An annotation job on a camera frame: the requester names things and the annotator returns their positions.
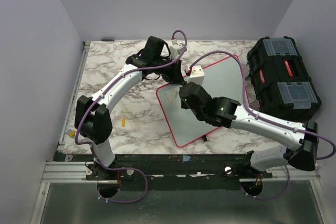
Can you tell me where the black toolbox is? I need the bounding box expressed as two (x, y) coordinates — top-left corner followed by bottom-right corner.
(246, 36), (321, 122)

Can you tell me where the aluminium frame rail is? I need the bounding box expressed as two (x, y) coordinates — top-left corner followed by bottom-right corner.
(42, 41), (91, 183)

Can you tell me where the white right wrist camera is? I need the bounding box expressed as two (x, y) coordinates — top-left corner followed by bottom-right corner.
(187, 65), (205, 85)

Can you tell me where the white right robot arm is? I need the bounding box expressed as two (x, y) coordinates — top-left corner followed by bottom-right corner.
(178, 82), (318, 178)

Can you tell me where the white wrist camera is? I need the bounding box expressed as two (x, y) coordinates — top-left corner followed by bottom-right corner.
(169, 39), (185, 60)
(187, 65), (205, 85)

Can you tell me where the pink framed whiteboard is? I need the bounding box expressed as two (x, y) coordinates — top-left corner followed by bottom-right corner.
(156, 57), (248, 147)

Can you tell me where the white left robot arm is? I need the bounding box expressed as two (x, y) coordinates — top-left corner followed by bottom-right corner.
(75, 36), (187, 179)

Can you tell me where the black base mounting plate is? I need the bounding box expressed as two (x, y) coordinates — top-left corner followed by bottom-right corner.
(55, 153), (287, 194)

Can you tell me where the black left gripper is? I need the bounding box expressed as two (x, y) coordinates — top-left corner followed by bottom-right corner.
(153, 56), (184, 84)

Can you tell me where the small yellow connector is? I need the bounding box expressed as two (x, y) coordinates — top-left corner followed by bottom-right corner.
(66, 129), (76, 138)

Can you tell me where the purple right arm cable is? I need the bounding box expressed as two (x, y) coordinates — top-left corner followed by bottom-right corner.
(187, 50), (336, 201)

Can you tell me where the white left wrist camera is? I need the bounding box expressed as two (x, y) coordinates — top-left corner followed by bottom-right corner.
(169, 39), (185, 60)

